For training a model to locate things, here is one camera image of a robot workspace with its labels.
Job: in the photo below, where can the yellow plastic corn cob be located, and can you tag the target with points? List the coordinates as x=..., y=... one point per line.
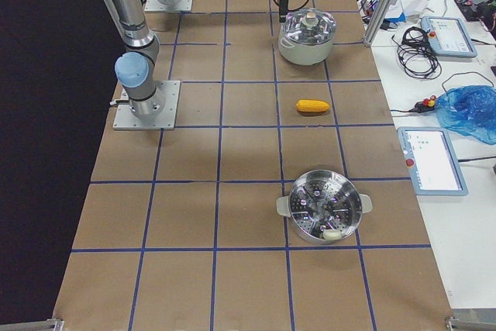
x=312, y=106

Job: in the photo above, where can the teach pendant tablet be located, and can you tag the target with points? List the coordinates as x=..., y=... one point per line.
x=431, y=161
x=448, y=37

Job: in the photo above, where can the white paper box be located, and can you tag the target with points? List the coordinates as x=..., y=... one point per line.
x=400, y=10

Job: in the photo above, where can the near teach pendant tablet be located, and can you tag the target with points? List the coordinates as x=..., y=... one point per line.
x=431, y=161

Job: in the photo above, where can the blue plastic bag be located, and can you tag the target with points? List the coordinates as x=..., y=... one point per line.
x=469, y=111

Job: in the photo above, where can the steel steamer basket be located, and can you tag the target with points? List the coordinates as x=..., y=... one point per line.
x=324, y=207

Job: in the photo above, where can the far teach pendant tablet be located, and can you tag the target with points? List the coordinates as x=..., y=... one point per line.
x=448, y=37

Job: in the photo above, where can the glass pot lid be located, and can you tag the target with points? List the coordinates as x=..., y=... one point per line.
x=309, y=26

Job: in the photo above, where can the red emergency stop button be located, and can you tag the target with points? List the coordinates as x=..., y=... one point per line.
x=426, y=105

